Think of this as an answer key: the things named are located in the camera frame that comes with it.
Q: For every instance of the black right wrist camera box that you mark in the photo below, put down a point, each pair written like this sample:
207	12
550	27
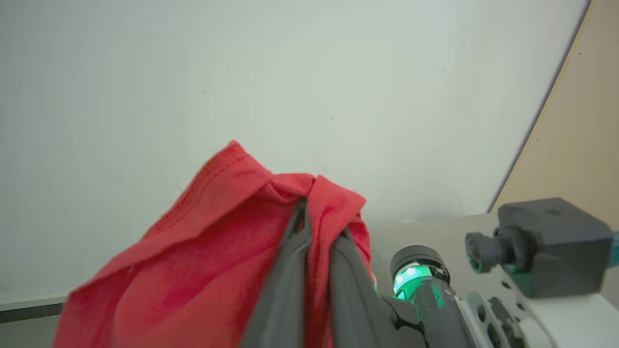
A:
556	246

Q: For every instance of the grey fabric sofa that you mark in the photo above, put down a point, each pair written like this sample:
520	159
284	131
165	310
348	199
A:
387	237

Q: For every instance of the red garment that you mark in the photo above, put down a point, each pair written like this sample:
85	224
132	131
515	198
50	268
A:
193	270

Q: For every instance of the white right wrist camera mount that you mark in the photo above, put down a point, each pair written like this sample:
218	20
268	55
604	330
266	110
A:
570	324

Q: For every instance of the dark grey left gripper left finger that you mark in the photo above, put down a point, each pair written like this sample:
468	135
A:
285	299

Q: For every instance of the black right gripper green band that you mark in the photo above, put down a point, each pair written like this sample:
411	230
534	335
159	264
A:
435	309

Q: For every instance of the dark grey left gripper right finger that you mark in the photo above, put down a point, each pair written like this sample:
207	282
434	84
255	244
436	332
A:
353	309

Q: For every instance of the beige board with dark edge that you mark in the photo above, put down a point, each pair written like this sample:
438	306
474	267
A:
585	121

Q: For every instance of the white and black skirting board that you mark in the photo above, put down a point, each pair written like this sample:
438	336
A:
29	307

